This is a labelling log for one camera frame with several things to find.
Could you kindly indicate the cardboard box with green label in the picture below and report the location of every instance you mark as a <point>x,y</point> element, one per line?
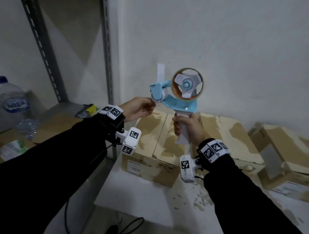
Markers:
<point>12,145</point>

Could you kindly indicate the torn brown cardboard box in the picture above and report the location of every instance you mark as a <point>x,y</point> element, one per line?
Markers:
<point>231,142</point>
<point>149,166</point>

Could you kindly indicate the grey slotted metal shelf upright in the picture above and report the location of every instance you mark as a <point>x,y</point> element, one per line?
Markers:
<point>44,50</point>
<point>107,48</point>

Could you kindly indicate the clear plastic water bottle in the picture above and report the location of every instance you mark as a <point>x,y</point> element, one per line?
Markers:
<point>13,103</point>

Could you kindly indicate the dark packet with yellow patch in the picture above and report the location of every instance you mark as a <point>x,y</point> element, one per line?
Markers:
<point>85,111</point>

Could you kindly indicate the person's right forearm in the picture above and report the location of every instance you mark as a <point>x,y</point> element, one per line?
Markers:
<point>241,200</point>

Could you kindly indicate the person's right thumb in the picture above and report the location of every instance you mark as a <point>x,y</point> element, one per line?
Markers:
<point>195,119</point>

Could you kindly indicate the person's left hand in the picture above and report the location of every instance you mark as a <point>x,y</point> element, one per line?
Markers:
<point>131,109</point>

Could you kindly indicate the white marker-tagged left wrist camera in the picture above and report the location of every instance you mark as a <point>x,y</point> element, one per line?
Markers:
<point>130,139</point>

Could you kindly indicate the clear packing tape roll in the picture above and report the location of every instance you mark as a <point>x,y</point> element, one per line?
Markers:
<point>176,92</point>

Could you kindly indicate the person's left forearm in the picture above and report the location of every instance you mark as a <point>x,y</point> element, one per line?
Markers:
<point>53,166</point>

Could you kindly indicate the blue and white tape dispenser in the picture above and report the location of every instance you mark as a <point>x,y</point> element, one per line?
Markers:
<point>179,106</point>

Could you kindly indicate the person's right hand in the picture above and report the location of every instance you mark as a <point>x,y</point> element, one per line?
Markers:
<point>193,131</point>

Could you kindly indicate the person's left thumb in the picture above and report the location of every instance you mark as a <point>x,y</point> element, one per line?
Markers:
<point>147,101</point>

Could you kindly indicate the white marker-tagged right wrist camera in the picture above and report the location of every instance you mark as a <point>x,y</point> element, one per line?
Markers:
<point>187,170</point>

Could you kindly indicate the brown cardboard box white label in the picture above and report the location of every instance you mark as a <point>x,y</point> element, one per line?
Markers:
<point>282,154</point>

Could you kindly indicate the white marker-tagged wrist camera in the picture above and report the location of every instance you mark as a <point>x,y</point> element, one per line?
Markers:
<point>187,170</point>
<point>130,139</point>

